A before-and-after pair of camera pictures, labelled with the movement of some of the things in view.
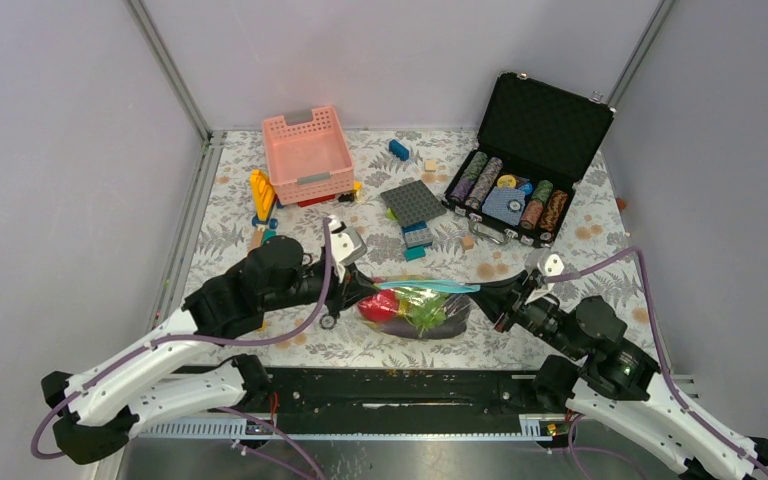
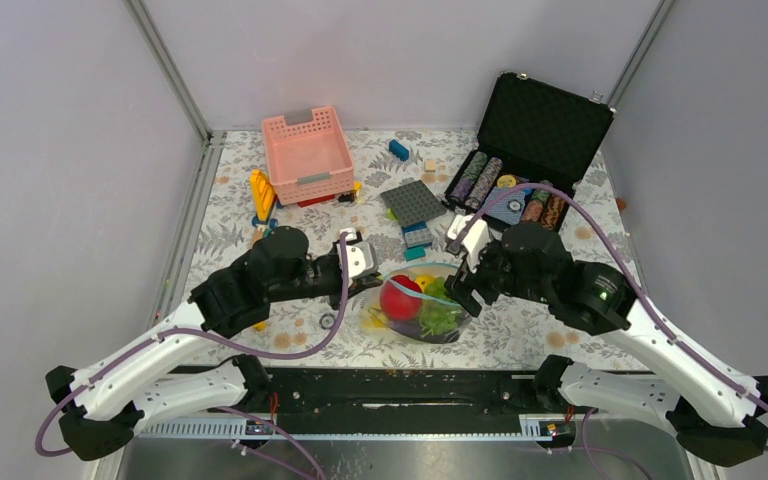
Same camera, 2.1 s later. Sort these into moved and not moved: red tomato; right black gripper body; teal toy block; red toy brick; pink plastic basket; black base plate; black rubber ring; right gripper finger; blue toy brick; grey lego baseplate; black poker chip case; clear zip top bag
Moved: red tomato; right gripper finger; right black gripper body; clear zip top bag
Not moved: blue toy brick; teal toy block; black base plate; red toy brick; pink plastic basket; grey lego baseplate; black poker chip case; black rubber ring
